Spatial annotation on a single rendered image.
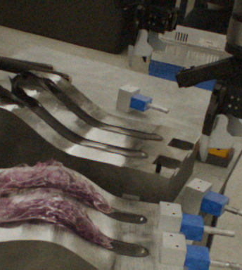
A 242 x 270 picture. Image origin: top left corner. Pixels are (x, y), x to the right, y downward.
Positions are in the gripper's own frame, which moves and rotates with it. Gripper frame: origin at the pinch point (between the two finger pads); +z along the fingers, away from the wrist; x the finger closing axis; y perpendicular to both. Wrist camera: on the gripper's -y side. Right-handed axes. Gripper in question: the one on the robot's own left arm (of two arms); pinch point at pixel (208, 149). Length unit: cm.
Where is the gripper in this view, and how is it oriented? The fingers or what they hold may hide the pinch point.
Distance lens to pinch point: 143.8
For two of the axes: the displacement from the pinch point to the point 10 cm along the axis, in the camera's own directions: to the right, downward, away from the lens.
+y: 8.9, 3.3, -3.3
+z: -1.8, 8.9, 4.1
